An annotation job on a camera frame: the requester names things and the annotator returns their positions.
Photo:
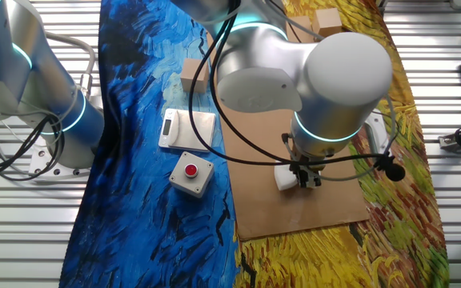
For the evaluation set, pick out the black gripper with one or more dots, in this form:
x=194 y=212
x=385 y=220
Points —
x=304 y=168

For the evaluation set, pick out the white sponge block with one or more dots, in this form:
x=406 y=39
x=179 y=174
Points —
x=283 y=179

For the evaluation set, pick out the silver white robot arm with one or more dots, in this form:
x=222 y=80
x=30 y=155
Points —
x=334 y=80

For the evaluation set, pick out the brown cardboard sheet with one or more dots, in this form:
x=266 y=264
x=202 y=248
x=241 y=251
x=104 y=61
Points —
x=262 y=208

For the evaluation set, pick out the silver kitchen scale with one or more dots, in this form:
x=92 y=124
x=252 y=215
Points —
x=194 y=132

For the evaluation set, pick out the grey box red button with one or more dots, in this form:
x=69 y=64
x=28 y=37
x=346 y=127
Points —
x=182 y=182

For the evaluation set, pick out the wooden block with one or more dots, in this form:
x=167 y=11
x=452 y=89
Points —
x=192 y=76
x=327 y=22

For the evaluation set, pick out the blue yellow painted tablecloth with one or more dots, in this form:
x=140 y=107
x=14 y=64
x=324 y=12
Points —
x=142 y=224

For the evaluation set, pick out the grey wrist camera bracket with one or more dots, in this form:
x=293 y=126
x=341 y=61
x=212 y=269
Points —
x=376 y=128

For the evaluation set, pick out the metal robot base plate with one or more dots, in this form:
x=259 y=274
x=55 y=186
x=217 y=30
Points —
x=38 y=160

